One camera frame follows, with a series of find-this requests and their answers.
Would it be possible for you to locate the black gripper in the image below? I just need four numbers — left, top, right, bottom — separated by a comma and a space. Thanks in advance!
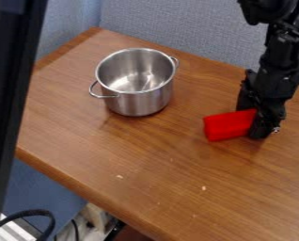
237, 23, 299, 139

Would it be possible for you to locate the red block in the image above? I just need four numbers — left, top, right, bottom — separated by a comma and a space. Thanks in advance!
203, 109, 257, 141

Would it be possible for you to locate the metal pot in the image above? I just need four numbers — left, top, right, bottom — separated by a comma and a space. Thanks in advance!
88, 48, 181, 117

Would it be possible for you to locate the white box under table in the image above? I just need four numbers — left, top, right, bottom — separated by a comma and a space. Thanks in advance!
54, 203, 118, 241

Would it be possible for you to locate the white ribbed device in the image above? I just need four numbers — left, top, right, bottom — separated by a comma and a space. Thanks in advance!
0, 218, 42, 241

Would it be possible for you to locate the black cable loop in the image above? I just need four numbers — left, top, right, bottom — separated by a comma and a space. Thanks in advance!
0, 208, 56, 241

